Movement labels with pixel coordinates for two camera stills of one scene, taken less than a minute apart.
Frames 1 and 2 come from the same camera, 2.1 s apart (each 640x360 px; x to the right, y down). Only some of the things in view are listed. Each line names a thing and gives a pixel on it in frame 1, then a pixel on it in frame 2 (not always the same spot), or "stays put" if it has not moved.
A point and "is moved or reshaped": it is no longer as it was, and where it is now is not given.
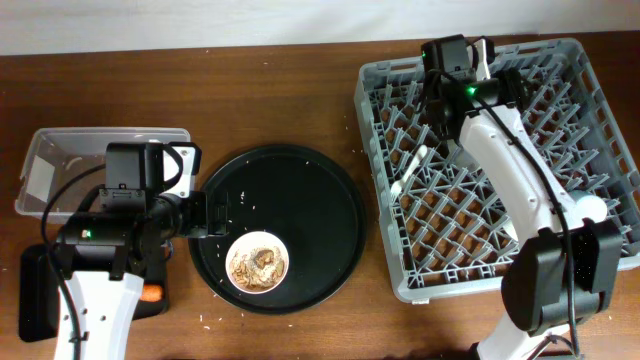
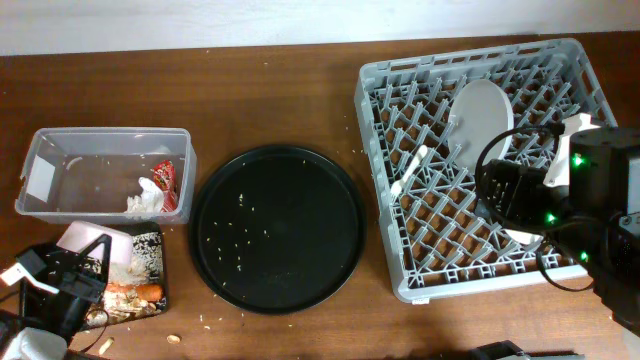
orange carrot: [151, 293] stays put
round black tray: [308, 204] stays put
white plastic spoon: [396, 188] stays put
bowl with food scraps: [257, 262] is moved or reshaped
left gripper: [200, 224] -> [84, 287]
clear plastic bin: [56, 155] stays put
